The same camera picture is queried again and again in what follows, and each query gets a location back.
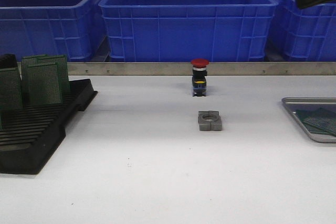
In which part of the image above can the centre blue plastic bin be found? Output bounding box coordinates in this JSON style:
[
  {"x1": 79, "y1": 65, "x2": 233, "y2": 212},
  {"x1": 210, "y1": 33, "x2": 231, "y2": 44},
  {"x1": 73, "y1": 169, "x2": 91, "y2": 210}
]
[{"x1": 99, "y1": 0, "x2": 277, "y2": 62}]

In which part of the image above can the steel table edge rail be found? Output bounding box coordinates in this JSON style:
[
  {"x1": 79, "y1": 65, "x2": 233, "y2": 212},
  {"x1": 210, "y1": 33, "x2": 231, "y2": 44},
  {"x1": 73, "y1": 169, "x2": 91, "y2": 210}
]
[{"x1": 68, "y1": 62, "x2": 335, "y2": 76}]

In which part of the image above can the grey metal clamp block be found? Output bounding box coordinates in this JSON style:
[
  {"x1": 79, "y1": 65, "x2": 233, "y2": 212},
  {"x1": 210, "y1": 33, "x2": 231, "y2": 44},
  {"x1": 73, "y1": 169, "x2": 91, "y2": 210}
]
[{"x1": 198, "y1": 111, "x2": 223, "y2": 131}]

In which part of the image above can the silver metal tray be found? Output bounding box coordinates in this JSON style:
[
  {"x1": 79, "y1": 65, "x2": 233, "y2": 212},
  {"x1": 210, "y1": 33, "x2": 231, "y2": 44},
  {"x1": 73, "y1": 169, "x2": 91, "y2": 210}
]
[{"x1": 282, "y1": 98, "x2": 335, "y2": 144}]

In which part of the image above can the blue plastic bin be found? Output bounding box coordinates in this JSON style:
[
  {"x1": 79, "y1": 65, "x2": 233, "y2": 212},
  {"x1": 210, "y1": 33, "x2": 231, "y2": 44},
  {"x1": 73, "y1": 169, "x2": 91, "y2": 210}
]
[
  {"x1": 268, "y1": 0, "x2": 335, "y2": 62},
  {"x1": 1, "y1": 0, "x2": 106, "y2": 61},
  {"x1": 99, "y1": 0, "x2": 277, "y2": 62}
]

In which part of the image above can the red emergency stop button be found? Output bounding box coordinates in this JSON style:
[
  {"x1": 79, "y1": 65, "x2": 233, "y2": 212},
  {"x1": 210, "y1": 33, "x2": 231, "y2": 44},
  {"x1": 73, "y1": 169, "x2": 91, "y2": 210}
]
[{"x1": 191, "y1": 58, "x2": 209, "y2": 97}]

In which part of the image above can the black slotted board rack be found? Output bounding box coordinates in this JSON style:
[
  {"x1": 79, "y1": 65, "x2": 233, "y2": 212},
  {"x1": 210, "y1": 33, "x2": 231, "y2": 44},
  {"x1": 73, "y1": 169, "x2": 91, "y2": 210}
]
[{"x1": 1, "y1": 54, "x2": 97, "y2": 175}]

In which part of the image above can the right blue plastic bin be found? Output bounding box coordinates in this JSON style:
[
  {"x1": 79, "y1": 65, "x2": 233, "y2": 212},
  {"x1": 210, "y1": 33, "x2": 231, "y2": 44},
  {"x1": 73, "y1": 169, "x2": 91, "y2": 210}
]
[{"x1": 268, "y1": 0, "x2": 335, "y2": 62}]

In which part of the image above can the left blue plastic bin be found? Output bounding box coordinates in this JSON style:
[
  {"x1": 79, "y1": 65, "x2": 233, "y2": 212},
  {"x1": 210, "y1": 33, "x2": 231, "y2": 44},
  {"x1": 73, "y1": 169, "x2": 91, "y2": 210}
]
[{"x1": 1, "y1": 0, "x2": 106, "y2": 61}]

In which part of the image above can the green perforated circuit board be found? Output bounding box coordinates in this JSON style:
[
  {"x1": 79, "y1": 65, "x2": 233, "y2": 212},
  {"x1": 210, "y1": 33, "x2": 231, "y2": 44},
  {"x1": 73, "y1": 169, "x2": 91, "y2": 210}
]
[{"x1": 303, "y1": 116, "x2": 335, "y2": 136}]

